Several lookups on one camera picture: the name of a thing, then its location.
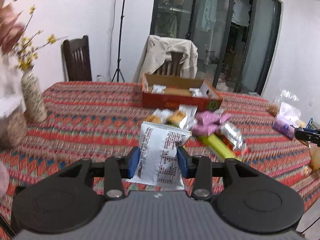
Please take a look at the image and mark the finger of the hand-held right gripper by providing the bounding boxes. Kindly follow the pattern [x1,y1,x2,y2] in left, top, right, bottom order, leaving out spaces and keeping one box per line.
[294,127,320,146]

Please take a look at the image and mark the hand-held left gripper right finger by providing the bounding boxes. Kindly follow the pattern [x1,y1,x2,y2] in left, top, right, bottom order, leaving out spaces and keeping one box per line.
[176,147,269,201]

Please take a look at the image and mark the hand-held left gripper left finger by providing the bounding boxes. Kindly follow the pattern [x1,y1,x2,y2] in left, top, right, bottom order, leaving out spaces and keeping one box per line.
[54,147,140,201]

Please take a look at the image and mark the white printed snack packet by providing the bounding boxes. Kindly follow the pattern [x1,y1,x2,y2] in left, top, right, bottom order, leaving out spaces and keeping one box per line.
[124,121,193,190]

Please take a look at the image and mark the pink snack packet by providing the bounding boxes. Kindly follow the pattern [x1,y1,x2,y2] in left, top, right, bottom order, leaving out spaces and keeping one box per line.
[192,122,220,136]
[197,110,232,128]

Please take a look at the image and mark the long green snack packet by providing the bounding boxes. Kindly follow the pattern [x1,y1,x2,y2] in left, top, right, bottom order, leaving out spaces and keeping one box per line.
[200,132,237,160]

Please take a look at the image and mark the red cardboard box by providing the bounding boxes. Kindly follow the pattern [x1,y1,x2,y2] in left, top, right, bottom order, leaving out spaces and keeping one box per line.
[141,73,223,111]

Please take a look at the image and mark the orange snack bag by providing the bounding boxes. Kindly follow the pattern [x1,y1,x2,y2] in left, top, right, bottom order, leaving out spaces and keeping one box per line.
[309,146,320,171]

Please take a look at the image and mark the purple tissue pack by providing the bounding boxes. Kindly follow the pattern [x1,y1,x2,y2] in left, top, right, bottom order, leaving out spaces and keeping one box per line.
[272,102,302,140]

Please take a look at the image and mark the golden biscuit packet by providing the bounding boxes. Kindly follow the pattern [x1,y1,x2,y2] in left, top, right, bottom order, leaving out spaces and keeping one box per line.
[146,109,167,124]
[165,110,188,128]

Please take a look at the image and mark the small white snack packet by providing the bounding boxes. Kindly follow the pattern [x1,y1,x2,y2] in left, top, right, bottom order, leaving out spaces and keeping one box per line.
[179,104,198,117]

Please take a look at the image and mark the red and silver snack packet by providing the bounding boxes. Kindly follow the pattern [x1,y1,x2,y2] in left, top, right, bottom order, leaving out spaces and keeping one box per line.
[216,121,250,155]

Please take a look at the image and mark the red patterned tablecloth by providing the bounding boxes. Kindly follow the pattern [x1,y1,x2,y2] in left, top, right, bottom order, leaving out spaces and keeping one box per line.
[0,81,320,240]

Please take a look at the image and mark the wooden chair under jacket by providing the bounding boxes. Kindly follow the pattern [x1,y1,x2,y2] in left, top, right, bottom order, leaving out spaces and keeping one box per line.
[156,51,184,77]

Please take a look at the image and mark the beige jacket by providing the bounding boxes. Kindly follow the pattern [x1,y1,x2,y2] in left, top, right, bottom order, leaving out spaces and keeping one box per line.
[132,35,198,83]

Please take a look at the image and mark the dark wooden chair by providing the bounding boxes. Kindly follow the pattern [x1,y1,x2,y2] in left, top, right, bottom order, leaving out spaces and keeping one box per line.
[61,35,92,82]

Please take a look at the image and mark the floral patterned vase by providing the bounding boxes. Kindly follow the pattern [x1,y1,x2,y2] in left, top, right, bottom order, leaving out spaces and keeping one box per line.
[21,71,48,123]

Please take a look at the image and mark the glass sliding door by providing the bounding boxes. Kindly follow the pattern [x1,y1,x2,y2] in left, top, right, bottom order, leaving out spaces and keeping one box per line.
[150,0,284,95]

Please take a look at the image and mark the black tripod stand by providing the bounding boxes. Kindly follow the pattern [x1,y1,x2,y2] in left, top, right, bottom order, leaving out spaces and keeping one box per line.
[111,0,129,82]

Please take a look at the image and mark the yellow flower branches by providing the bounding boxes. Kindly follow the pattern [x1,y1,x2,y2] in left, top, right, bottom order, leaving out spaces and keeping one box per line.
[14,5,59,72]

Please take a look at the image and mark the pink flowers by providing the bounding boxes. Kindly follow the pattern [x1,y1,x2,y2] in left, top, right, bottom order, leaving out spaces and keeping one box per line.
[0,0,42,55]

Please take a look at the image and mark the black wall cable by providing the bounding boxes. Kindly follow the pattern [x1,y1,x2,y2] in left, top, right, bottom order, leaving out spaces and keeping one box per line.
[109,0,118,80]

